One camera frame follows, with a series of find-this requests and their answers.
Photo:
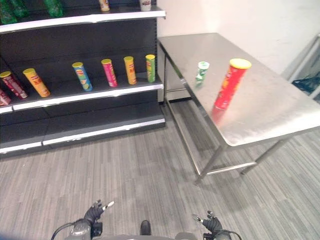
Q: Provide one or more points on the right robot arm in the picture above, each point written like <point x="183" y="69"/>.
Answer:
<point x="221" y="235"/>

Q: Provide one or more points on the white snack cup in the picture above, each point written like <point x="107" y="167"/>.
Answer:
<point x="145" y="5"/>

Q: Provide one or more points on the robot dark foot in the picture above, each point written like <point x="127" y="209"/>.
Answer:
<point x="145" y="227"/>

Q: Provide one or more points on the stainless steel table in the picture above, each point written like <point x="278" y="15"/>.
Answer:
<point x="240" y="95"/>

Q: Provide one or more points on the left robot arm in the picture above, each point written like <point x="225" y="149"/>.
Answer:
<point x="77" y="229"/>

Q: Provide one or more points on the small green white cup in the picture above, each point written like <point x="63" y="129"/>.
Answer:
<point x="202" y="72"/>

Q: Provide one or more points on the black retail shelf unit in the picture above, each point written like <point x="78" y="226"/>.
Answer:
<point x="75" y="82"/>

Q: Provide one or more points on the blue chips can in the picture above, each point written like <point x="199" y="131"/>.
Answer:
<point x="83" y="76"/>

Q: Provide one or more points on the robot grey body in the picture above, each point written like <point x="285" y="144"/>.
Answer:
<point x="147" y="237"/>

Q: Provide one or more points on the yellow snack can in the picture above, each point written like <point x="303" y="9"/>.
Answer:
<point x="104" y="5"/>

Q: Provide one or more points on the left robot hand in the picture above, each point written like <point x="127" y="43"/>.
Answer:
<point x="93" y="214"/>

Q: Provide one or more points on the dark bag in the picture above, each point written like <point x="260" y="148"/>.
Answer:
<point x="307" y="83"/>

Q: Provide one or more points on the green chips can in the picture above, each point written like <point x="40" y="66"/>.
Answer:
<point x="150" y="68"/>

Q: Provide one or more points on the orange chips can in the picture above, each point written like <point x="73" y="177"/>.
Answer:
<point x="37" y="82"/>
<point x="130" y="70"/>

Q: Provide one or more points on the dark red snack box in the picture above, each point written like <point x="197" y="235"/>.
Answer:
<point x="4" y="97"/>

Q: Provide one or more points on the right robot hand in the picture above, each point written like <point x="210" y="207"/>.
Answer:
<point x="212" y="223"/>

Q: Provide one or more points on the dark red chips can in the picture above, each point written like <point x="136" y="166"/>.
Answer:
<point x="13" y="85"/>

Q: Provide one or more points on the green plastic bottle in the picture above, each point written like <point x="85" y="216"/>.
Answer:
<point x="19" y="8"/>
<point x="53" y="7"/>
<point x="6" y="13"/>

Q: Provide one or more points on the grey metal frame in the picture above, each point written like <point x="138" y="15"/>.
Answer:
<point x="303" y="62"/>

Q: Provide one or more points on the pink chips can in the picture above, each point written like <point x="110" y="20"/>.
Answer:
<point x="109" y="73"/>

